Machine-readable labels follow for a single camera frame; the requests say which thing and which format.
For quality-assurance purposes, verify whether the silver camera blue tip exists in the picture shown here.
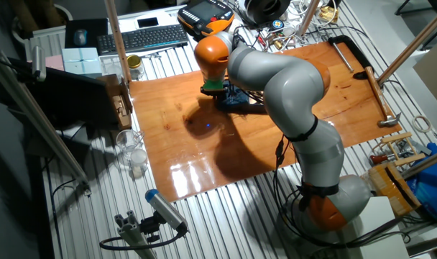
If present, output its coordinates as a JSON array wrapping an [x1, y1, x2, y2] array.
[[144, 188, 189, 233]]

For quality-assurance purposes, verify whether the white cable tangle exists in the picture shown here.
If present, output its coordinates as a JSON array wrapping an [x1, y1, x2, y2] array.
[[285, 0, 336, 41]]

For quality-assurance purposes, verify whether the clear plastic container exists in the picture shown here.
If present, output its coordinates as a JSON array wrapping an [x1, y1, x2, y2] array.
[[98, 55, 124, 78]]

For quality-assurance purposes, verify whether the clear glass beaker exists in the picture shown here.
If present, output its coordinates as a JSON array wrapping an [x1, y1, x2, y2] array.
[[115, 129, 144, 163]]

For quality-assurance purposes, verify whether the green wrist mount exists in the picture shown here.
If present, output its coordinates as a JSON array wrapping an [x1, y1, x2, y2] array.
[[203, 78, 225, 91]]

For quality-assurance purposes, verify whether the blue ribboned casing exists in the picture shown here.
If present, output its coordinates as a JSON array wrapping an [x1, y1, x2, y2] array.
[[216, 81, 251, 112]]

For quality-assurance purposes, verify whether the aluminium profile post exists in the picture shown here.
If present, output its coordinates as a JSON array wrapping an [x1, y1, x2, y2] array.
[[114, 210, 157, 259]]

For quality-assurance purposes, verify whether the black camera cable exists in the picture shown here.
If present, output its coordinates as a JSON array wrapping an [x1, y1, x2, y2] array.
[[98, 226, 187, 252]]

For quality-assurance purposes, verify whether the blue plastic bag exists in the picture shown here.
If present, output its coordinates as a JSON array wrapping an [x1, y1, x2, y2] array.
[[407, 142, 437, 222]]

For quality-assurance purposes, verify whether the beige cardboard sheet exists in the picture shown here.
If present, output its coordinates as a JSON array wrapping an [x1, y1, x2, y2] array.
[[413, 35, 437, 116]]

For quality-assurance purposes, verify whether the black filament spool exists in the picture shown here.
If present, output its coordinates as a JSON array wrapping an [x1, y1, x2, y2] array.
[[244, 0, 292, 27]]

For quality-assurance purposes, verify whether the light blue gift box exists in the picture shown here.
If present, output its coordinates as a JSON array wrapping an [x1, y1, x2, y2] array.
[[61, 47, 103, 76]]

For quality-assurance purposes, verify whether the brown cardboard box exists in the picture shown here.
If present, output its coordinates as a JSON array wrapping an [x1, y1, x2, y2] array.
[[98, 74, 133, 130]]

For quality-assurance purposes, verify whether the wooden handled hammer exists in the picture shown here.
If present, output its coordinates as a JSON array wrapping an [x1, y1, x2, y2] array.
[[364, 65, 402, 129]]

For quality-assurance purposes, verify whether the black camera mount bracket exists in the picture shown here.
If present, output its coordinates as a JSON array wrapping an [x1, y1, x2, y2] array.
[[139, 211, 162, 244]]

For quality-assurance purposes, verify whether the black clamp silver rod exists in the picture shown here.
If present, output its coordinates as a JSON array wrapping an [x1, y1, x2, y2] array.
[[328, 35, 376, 81]]

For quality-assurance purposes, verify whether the dark blue gift box tray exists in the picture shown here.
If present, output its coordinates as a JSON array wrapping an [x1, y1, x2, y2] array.
[[247, 95, 269, 115]]

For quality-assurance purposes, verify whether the white tape roll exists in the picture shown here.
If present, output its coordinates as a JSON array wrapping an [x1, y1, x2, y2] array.
[[411, 115, 433, 134]]

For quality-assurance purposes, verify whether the glass jar gold lid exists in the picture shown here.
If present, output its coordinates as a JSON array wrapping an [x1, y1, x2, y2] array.
[[126, 54, 146, 81]]

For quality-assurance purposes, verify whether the tan box black strap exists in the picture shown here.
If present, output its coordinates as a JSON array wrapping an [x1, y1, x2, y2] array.
[[369, 162, 422, 217]]

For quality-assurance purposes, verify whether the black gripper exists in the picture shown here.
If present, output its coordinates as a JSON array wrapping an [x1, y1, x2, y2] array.
[[200, 86, 229, 101]]

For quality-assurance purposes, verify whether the black flat panel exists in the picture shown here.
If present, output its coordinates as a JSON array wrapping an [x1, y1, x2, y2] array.
[[8, 57, 121, 127]]

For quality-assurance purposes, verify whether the black mouse pad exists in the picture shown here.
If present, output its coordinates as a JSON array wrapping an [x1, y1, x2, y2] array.
[[64, 17, 109, 50]]

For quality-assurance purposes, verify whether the small clear plastic cup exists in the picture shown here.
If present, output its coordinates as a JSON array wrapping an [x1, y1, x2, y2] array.
[[129, 148, 150, 179]]

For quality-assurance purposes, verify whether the small wooden rack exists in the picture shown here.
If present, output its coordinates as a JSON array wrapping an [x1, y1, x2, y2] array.
[[382, 132, 426, 167]]

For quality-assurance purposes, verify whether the white box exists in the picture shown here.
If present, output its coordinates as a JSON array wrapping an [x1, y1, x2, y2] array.
[[347, 196, 410, 259]]

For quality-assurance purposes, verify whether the pink box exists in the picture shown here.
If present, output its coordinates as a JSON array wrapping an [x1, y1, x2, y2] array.
[[45, 54, 65, 72]]

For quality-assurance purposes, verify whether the black computer keyboard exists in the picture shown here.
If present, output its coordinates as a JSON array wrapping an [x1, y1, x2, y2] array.
[[96, 23, 190, 56]]

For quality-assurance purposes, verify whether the wooden frame pole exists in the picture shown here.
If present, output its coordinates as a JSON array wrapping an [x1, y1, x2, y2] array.
[[298, 0, 321, 37], [401, 147, 437, 180], [103, 0, 132, 86], [377, 1, 437, 86]]

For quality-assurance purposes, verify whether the glossy wooden board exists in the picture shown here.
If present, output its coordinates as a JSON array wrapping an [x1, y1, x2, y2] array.
[[129, 40, 403, 203]]

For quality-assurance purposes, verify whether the orange black teach pendant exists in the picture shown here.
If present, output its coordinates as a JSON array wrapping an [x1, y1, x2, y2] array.
[[177, 0, 236, 37]]

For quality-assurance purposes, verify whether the brass metal object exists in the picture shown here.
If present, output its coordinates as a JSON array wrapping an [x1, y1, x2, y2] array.
[[318, 6, 340, 24]]

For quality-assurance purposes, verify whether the grey computer mouse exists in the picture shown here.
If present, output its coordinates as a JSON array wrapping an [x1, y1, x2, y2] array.
[[73, 28, 88, 47]]

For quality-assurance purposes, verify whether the long aluminium beam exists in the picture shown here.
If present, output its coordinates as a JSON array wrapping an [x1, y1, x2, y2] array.
[[0, 50, 92, 197]]

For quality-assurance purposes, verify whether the red handled screwdriver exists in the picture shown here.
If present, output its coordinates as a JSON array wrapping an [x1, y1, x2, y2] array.
[[369, 153, 399, 165]]

